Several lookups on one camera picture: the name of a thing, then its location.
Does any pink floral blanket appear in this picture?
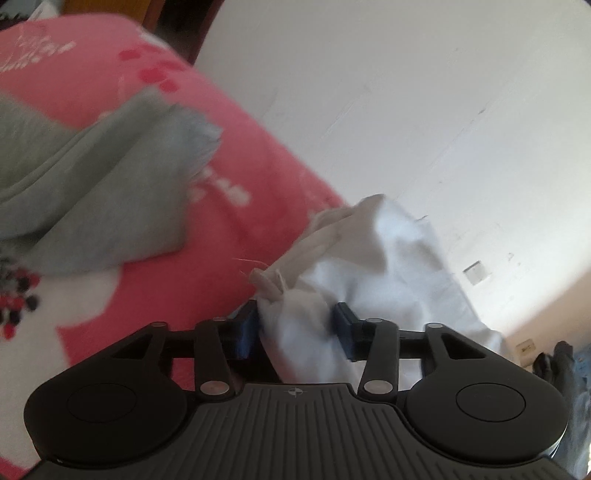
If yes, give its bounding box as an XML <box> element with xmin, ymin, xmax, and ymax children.
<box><xmin>0</xmin><ymin>14</ymin><xmax>347</xmax><ymax>467</ymax></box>

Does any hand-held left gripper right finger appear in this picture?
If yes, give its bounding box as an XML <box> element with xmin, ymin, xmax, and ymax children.
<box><xmin>335</xmin><ymin>302</ymin><xmax>488</xmax><ymax>402</ymax></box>

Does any grey-blue knit garment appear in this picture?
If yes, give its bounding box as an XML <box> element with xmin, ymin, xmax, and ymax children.
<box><xmin>0</xmin><ymin>90</ymin><xmax>225</xmax><ymax>277</ymax></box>

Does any wooden door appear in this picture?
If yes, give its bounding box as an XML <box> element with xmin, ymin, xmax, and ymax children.
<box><xmin>62</xmin><ymin>0</ymin><xmax>164</xmax><ymax>33</ymax></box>

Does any dark grey folded garment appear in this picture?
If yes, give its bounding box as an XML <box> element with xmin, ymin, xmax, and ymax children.
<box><xmin>531</xmin><ymin>340</ymin><xmax>591</xmax><ymax>478</ymax></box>

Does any white shirt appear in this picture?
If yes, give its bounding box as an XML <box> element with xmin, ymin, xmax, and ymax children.
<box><xmin>249</xmin><ymin>194</ymin><xmax>509</xmax><ymax>393</ymax></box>

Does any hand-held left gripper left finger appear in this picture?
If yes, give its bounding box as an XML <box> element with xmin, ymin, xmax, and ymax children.
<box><xmin>110</xmin><ymin>300</ymin><xmax>262</xmax><ymax>401</ymax></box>

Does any white wall plate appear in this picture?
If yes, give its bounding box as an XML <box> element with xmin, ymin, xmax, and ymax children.
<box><xmin>463</xmin><ymin>261</ymin><xmax>488</xmax><ymax>286</ymax></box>

